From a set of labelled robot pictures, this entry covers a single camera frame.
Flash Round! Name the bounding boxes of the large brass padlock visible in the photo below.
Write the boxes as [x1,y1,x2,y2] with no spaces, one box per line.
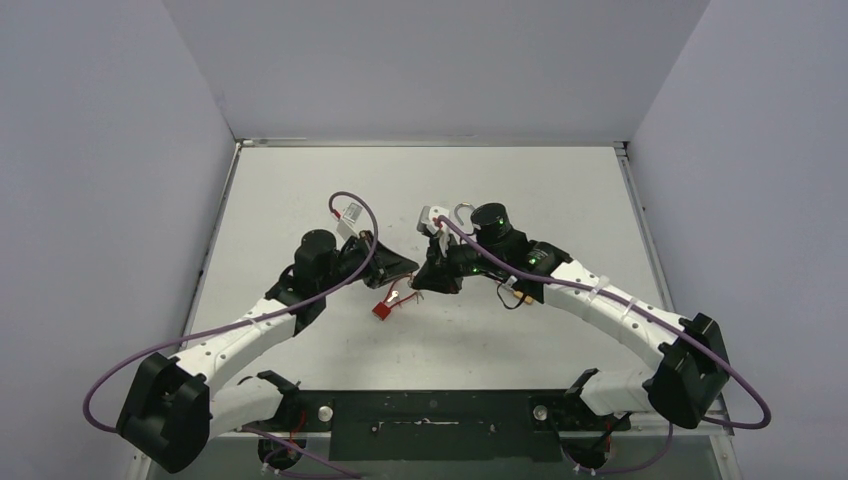
[451,202,476,235]

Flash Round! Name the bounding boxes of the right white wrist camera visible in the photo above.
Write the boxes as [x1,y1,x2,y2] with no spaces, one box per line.
[416,205,451,256]

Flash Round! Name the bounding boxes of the long-shackle brass padlock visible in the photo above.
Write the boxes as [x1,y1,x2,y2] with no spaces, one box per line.
[512,290,534,305]

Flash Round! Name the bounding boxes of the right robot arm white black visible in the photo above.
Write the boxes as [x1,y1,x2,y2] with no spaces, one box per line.
[413,203,729,429]

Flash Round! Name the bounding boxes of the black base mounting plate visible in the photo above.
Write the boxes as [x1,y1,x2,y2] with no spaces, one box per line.
[259,390,631,462]

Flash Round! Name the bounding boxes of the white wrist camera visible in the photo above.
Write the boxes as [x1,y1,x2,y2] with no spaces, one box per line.
[416,205,451,256]
[336,202,364,241]

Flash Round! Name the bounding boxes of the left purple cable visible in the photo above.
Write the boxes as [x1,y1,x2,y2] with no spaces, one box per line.
[82,192,380,435]

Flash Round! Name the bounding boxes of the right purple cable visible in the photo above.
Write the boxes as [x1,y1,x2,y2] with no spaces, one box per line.
[433,215,773,431]

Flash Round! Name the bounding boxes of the red cable padlock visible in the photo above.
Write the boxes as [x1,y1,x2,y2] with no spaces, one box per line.
[372,274,423,321]

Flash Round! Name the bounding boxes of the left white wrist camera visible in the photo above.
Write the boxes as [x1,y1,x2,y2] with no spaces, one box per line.
[336,202,364,241]

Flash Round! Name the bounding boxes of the purple cable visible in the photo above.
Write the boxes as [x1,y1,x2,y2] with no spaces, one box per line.
[82,192,380,435]
[433,215,773,431]

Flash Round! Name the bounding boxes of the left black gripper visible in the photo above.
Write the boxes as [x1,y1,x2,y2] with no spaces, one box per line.
[319,230,419,293]

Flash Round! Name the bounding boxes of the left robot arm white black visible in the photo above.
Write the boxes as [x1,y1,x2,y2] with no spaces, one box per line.
[116,229,419,473]

